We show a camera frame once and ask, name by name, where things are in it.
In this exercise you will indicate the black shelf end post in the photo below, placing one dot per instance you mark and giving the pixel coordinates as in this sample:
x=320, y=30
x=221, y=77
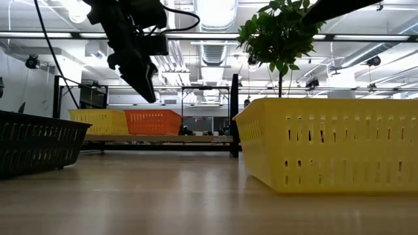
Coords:
x=234, y=98

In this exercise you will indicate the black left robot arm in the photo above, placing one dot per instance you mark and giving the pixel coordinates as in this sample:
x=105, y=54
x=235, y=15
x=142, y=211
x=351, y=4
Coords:
x=107, y=9

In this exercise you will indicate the black ceiling spotlight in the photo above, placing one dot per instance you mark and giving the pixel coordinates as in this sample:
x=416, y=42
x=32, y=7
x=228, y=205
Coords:
x=374, y=60
x=312, y=83
x=32, y=61

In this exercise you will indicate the black background rig frame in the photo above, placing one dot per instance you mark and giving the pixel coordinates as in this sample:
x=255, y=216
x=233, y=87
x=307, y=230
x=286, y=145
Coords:
x=205, y=87

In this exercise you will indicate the red plastic basket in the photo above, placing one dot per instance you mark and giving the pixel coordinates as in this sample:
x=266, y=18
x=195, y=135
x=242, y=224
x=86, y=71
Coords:
x=153, y=122

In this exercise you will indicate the green leafy plant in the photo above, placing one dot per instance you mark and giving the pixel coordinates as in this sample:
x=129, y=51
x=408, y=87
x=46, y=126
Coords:
x=277, y=39

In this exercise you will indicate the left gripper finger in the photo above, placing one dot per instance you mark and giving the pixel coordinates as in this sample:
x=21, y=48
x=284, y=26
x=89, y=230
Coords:
x=137, y=76
x=153, y=81

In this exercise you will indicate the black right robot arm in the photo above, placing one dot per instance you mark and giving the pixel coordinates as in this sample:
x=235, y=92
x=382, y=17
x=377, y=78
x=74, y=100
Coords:
x=326, y=8

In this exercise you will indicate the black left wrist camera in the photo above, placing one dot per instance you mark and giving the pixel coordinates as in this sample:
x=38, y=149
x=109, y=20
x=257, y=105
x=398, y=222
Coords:
x=156, y=45

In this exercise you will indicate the black aluminium table frame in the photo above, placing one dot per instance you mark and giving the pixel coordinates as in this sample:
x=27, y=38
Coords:
x=163, y=147

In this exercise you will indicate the black plastic basket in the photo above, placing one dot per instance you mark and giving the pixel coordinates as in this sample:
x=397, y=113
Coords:
x=39, y=147

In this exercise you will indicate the yellow plastic basket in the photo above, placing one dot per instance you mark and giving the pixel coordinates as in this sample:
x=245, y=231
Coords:
x=343, y=150
x=98, y=122

